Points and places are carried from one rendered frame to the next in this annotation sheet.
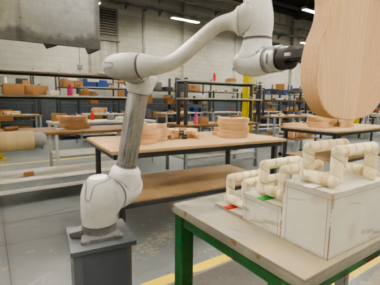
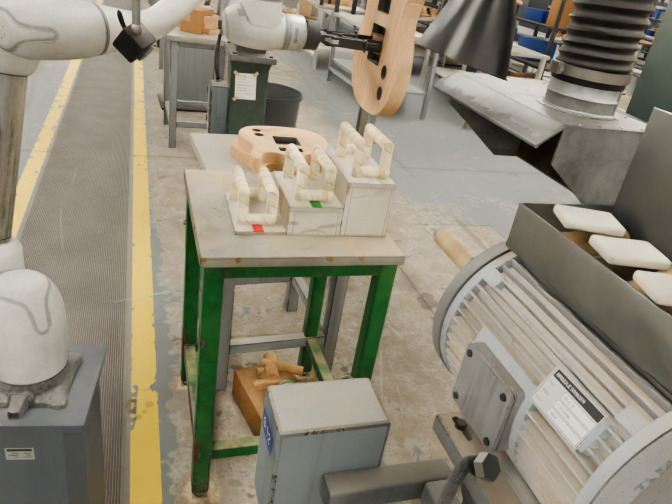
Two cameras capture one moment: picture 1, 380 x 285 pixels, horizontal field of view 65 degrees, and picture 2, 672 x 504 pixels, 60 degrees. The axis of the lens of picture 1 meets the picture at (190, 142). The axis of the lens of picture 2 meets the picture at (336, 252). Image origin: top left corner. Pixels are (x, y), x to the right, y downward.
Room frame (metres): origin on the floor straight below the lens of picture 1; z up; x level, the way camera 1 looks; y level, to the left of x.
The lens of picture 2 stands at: (0.47, 1.23, 1.68)
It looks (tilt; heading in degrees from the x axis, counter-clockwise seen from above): 28 degrees down; 283
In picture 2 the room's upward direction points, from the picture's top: 10 degrees clockwise
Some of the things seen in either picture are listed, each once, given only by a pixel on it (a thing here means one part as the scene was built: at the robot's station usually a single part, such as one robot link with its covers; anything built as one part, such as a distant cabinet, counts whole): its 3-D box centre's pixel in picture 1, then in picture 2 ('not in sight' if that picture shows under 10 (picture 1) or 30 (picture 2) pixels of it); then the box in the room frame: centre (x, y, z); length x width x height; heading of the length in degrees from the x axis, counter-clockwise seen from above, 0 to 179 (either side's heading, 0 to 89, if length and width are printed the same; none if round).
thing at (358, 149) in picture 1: (355, 149); (378, 137); (0.78, -0.44, 1.20); 0.20 x 0.03 x 0.03; 123
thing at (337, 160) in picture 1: (336, 170); (385, 162); (0.73, -0.37, 1.15); 0.03 x 0.03 x 0.09
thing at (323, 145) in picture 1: (327, 145); (353, 135); (0.85, -0.40, 1.20); 0.20 x 0.03 x 0.03; 123
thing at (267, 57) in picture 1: (276, 59); (293, 32); (1.03, -0.29, 1.46); 0.09 x 0.06 x 0.09; 123
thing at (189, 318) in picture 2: not in sight; (191, 291); (1.38, -0.44, 0.45); 0.05 x 0.05 x 0.90; 34
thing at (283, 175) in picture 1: (283, 185); (328, 185); (0.87, -0.29, 1.07); 0.03 x 0.03 x 0.09
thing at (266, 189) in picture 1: (270, 190); (314, 195); (0.90, -0.25, 1.04); 0.11 x 0.03 x 0.03; 34
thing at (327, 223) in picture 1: (333, 208); (353, 192); (0.82, -0.42, 1.02); 0.27 x 0.15 x 0.17; 124
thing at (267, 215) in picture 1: (289, 205); (304, 202); (0.95, -0.33, 0.98); 0.27 x 0.16 x 0.09; 124
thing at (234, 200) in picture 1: (235, 201); (257, 218); (1.03, -0.17, 0.96); 0.11 x 0.03 x 0.03; 34
